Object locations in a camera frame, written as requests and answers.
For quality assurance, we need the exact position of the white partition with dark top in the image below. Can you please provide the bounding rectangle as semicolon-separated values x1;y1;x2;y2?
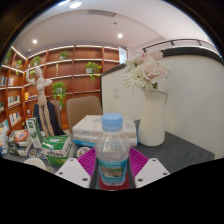
99;46;224;160

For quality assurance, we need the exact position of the tall green white carton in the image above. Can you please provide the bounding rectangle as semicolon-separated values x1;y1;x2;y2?
25;116;44;149

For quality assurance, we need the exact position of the white ceramic vase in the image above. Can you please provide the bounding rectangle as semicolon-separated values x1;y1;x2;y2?
137;88;170;148

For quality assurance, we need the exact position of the flat green white box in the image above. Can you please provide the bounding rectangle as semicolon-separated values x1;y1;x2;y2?
41;134;75;167

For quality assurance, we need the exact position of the white wall notice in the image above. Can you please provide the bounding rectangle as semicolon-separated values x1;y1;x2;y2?
118;46;129;64

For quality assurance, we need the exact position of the tan upholstered chair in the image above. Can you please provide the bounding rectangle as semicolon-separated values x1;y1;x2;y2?
65;95;104;134

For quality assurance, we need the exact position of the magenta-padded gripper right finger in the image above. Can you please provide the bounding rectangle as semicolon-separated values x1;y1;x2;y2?
129;146;171;190

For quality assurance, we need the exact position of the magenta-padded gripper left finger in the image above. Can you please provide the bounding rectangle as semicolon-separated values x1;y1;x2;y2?
54;147;99;190

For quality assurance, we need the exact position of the clear blue-capped water bottle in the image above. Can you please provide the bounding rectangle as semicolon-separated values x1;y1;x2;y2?
94;112;131;188

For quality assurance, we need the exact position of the dark blue chair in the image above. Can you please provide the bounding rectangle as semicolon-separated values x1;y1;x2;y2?
33;100;66;137

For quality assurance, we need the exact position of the wooden shelf unit with books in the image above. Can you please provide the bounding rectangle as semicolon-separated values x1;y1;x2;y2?
0;44;129;148

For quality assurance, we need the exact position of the branched ceiling lamp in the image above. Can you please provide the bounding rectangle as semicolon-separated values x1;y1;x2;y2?
58;0;83;9

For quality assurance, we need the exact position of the wooden artist mannequin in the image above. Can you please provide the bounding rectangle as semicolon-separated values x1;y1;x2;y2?
25;65;56;138

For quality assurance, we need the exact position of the ceiling air vent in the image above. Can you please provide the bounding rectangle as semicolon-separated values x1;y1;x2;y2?
87;9;118;18

